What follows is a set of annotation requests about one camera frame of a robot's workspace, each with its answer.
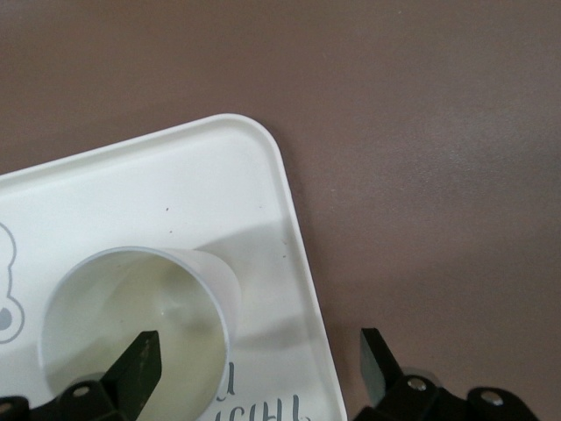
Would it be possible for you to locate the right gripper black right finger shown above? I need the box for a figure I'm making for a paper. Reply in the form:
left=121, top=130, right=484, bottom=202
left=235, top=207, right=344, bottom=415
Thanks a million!
left=349, top=327, right=541, bottom=421

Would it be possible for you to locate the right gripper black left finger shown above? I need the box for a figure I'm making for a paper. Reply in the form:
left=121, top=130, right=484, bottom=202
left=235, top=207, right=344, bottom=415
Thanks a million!
left=0, top=330, right=164, bottom=421

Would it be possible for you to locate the white plastic cup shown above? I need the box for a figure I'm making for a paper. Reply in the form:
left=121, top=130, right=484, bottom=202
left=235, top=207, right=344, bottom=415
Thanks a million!
left=38, top=246, right=243, bottom=421

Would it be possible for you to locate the white tray with bear print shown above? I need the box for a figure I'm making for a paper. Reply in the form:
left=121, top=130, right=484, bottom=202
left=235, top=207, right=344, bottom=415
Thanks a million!
left=0, top=112, right=348, bottom=421

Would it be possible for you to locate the brown table mat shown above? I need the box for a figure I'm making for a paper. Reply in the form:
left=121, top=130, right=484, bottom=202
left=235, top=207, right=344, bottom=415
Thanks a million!
left=0, top=0, right=561, bottom=421

